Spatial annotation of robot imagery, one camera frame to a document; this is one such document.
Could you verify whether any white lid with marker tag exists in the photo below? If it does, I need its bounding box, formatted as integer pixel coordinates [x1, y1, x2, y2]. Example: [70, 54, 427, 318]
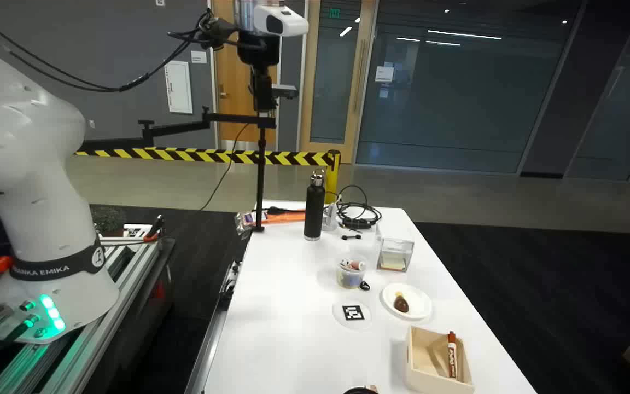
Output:
[332, 300, 376, 329]

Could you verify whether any clear round container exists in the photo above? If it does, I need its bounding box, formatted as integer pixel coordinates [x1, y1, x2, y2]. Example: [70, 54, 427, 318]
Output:
[335, 256, 369, 289]

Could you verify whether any clear square container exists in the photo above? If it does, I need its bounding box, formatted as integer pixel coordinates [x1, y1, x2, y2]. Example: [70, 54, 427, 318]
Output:
[376, 237, 415, 274]

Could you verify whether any black water bottle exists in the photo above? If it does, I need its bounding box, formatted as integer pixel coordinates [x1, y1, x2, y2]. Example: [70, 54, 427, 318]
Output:
[302, 170, 328, 238]

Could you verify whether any orange flat tool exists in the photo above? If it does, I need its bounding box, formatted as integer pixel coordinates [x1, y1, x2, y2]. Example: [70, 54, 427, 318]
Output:
[266, 210, 307, 224]

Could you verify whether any small colourful object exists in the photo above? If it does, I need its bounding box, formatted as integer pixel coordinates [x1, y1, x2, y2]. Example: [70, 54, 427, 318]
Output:
[234, 210, 255, 237]

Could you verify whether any yellow black hazard barrier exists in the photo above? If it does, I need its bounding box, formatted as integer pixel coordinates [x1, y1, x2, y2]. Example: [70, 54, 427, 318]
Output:
[75, 147, 342, 170]

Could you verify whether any white round plate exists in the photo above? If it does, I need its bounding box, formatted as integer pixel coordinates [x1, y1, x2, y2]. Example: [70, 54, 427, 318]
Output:
[381, 280, 432, 321]

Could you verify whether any wooden door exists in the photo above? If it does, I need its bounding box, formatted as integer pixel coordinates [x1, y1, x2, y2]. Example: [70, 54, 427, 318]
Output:
[209, 0, 310, 147]

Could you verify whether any red marker pen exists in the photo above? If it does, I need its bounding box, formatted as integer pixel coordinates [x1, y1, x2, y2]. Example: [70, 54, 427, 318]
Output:
[443, 331, 458, 380]

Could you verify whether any coiled black cable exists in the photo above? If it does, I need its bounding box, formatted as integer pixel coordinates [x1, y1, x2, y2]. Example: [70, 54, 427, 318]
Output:
[335, 185, 385, 233]

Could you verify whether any black camera stand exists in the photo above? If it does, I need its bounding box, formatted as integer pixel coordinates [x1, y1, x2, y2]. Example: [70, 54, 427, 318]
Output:
[137, 35, 279, 233]

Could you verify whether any white wall panel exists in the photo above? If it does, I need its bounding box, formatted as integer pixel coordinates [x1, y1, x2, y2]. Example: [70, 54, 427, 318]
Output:
[161, 59, 194, 117]

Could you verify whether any white stereo camera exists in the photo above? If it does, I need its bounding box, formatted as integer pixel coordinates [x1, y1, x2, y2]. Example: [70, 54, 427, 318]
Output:
[235, 2, 310, 40]

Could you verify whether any aluminium rail frame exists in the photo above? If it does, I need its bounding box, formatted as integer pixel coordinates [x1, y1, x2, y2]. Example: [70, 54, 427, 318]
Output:
[0, 237, 180, 394]

